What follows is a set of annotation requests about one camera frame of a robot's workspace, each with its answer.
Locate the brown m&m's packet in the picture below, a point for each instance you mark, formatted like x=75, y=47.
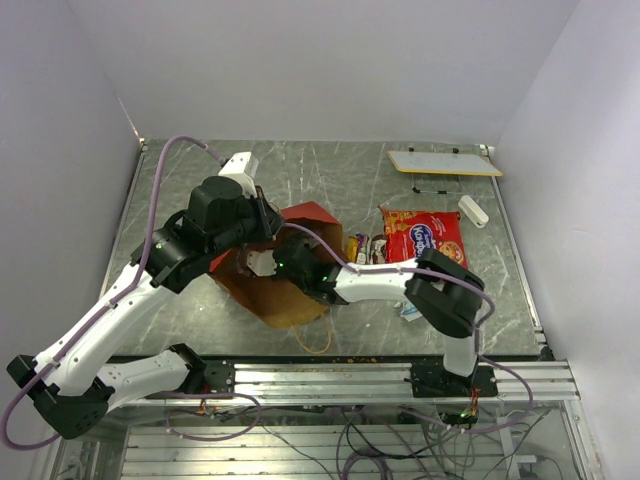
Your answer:
x=377, y=251

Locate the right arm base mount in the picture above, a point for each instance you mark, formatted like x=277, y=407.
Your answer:
x=429, y=379

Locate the yellow m&m's packet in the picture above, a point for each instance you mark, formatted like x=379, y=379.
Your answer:
x=352, y=248

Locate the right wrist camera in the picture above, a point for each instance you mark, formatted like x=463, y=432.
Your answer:
x=261, y=263

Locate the red paper bag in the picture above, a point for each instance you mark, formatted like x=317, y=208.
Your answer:
x=301, y=289

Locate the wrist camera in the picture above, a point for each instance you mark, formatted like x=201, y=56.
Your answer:
x=241, y=168
x=261, y=263

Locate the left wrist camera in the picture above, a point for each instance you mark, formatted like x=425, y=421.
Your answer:
x=241, y=168

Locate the white mints sachet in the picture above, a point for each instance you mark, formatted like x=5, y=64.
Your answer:
x=407, y=311

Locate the white whiteboard eraser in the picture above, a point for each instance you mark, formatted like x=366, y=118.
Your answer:
x=471, y=209

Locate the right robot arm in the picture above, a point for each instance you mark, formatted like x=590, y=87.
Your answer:
x=445, y=293

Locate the purple snack packet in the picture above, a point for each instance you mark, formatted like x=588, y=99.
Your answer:
x=363, y=247

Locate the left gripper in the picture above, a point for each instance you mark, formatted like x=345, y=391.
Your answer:
x=268, y=218

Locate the aluminium frame rail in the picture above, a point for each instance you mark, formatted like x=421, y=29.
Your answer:
x=393, y=383

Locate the black marker pen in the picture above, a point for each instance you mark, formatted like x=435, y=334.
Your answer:
x=425, y=191

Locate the red candy snack bag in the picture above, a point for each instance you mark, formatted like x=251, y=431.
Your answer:
x=409, y=233

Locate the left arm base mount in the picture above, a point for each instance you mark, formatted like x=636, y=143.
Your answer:
x=218, y=377

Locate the small whiteboard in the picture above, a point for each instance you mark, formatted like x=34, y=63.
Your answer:
x=442, y=164

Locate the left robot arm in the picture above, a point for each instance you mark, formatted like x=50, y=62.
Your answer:
x=71, y=384

